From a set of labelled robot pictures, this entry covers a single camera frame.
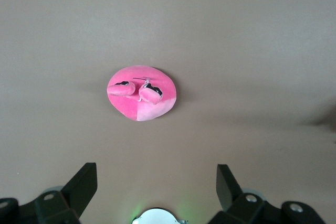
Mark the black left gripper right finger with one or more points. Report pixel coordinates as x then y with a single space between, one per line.
228 190

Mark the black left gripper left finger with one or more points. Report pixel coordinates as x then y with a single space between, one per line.
78 187

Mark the round hot pink plush toy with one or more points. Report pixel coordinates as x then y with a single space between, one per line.
131 106

